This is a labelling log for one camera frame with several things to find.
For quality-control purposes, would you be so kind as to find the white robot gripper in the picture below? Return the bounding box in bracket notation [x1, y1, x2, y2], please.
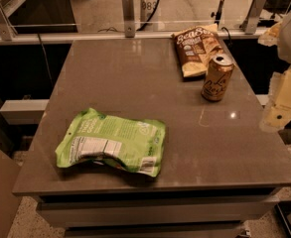
[258, 10, 291, 132]

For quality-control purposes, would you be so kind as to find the orange LaCroix soda can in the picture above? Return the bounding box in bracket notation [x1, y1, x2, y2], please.
[202, 54, 234, 101]

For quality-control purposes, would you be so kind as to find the brown seaweed snack bag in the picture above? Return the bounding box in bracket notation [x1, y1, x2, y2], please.
[172, 24, 223, 77]

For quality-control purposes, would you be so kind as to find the green rice chip bag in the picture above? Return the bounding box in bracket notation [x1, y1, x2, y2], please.
[56, 108, 166, 178]

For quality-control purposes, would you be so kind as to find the grey table drawer cabinet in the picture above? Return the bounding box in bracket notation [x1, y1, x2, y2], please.
[37, 193, 278, 238]

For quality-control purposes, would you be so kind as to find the right metal rail bracket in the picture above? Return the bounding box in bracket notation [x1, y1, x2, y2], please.
[241, 0, 266, 35]

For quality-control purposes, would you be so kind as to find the metal rail bracket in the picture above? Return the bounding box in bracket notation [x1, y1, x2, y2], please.
[121, 0, 136, 38]
[0, 3, 16, 41]
[241, 0, 266, 35]

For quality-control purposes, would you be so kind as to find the black cable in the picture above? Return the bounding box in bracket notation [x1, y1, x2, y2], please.
[97, 0, 163, 34]

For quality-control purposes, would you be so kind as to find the white cylinder post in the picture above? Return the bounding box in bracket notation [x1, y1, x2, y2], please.
[140, 0, 159, 24]

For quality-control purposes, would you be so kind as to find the middle metal rail bracket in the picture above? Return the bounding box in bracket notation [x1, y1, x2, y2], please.
[121, 0, 136, 38]

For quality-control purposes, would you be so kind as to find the metal guard rail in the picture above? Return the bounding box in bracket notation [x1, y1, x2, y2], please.
[0, 28, 266, 46]

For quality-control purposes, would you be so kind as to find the left metal rail bracket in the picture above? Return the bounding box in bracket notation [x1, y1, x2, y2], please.
[0, 3, 16, 41]

